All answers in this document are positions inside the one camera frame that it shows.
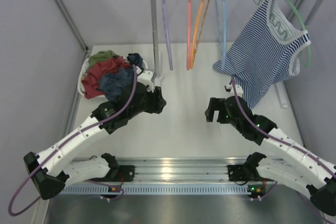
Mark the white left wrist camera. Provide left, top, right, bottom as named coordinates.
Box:
left=136, top=67, right=163, bottom=93

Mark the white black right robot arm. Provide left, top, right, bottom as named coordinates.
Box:
left=205, top=97, right=335, bottom=216

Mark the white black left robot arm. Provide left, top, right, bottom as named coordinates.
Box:
left=24, top=82, right=166, bottom=200

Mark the orange hanger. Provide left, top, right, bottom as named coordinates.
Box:
left=190, top=0, right=211, bottom=69

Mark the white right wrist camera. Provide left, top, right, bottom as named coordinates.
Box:
left=224, top=79, right=244, bottom=98

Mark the aluminium mounting rail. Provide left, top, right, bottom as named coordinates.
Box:
left=70, top=156, right=297, bottom=184

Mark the white laundry basket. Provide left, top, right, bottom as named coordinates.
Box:
left=78, top=58, right=149, bottom=101

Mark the blue white striped tank top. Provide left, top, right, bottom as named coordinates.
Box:
left=213, top=0, right=311, bottom=109

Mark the green hanger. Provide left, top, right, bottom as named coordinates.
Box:
left=252, top=0, right=312, bottom=68

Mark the purple hanger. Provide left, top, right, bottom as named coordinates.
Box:
left=162, top=0, right=174, bottom=71

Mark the olive green shirt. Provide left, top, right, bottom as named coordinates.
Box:
left=88, top=50, right=119, bottom=70

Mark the white slotted cable duct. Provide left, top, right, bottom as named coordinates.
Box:
left=61, top=184, right=251, bottom=195

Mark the light blue hanger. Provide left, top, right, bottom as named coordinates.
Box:
left=215, top=0, right=227, bottom=70

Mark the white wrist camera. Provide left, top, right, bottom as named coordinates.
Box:
left=136, top=67, right=163, bottom=93
left=224, top=79, right=244, bottom=98

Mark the pink hanger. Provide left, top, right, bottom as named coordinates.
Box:
left=186, top=0, right=192, bottom=70

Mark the red shirt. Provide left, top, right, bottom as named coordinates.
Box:
left=82, top=57, right=130, bottom=99

